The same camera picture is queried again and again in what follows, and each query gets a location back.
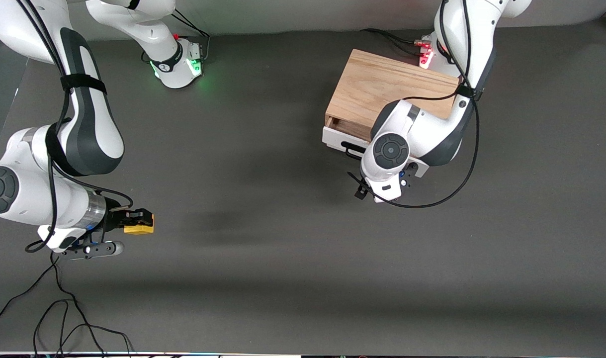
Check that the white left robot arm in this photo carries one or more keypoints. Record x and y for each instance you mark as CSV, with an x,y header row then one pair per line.
x,y
432,134

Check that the yellow wooden block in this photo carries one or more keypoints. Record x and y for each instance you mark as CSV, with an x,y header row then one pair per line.
x,y
138,230

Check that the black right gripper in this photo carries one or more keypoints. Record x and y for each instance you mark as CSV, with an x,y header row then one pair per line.
x,y
115,218

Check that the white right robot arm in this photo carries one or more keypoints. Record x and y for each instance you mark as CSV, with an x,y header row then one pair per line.
x,y
29,199

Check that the wooden drawer cabinet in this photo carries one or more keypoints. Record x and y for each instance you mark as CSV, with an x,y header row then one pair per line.
x,y
377,79

